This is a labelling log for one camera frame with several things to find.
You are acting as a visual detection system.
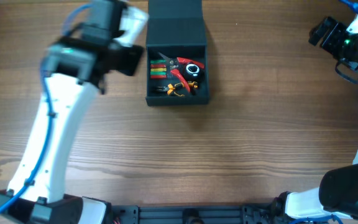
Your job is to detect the clear case coloured screwdrivers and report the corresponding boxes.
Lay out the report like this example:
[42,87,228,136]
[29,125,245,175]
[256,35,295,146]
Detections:
[150,60,172,79]

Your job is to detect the red handled snips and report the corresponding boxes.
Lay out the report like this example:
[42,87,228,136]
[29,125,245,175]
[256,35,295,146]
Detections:
[158,52,205,92]

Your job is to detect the orange black pliers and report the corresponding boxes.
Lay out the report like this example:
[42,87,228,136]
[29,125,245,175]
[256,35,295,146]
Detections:
[152,82,198,97]

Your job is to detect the black white round coil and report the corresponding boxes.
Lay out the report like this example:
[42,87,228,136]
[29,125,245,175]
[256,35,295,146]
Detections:
[182,63,204,82]

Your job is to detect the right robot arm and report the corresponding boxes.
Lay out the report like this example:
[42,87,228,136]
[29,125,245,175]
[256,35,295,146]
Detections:
[270,1,358,223]

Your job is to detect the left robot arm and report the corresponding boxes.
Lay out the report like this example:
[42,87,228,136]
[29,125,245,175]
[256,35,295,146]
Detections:
[0,1,149,223]

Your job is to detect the dark green open box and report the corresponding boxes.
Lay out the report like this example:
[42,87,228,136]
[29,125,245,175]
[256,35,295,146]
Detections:
[145,0,209,106]

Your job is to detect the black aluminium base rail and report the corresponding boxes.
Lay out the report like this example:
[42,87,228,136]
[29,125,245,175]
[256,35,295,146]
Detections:
[104,203,328,224]

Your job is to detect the left blue cable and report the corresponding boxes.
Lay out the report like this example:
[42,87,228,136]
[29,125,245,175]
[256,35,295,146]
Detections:
[0,2,93,224]

